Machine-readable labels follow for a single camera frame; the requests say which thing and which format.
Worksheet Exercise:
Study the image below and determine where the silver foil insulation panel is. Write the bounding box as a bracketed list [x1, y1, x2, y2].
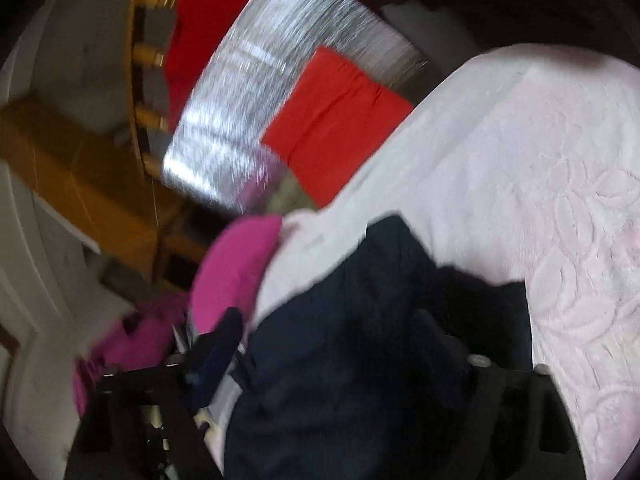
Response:
[162, 0, 429, 214]

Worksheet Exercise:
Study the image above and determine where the wooden chair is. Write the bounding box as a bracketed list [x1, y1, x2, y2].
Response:
[0, 100, 187, 277]

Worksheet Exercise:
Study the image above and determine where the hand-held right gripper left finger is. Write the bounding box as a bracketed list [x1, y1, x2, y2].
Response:
[65, 307, 246, 480]

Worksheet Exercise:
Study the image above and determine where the white embossed blanket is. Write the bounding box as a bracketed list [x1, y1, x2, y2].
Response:
[210, 42, 640, 476]

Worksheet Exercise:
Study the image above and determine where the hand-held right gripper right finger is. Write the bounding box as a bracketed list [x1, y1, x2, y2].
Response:
[415, 310, 587, 480]

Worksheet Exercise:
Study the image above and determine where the magenta fleece jacket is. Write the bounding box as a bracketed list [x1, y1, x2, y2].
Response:
[72, 292, 194, 417]

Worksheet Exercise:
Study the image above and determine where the red pillow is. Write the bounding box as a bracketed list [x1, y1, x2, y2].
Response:
[261, 46, 416, 209]

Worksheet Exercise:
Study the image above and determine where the magenta pillow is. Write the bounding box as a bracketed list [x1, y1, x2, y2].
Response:
[189, 214, 284, 334]

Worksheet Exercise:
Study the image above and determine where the wooden stair railing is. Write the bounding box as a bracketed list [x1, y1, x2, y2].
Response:
[122, 0, 182, 182]

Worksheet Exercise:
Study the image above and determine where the navy quilted jacket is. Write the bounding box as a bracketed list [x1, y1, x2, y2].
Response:
[222, 215, 533, 480]

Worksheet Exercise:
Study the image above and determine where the red plush blanket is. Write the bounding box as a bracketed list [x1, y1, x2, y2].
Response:
[165, 0, 272, 131]

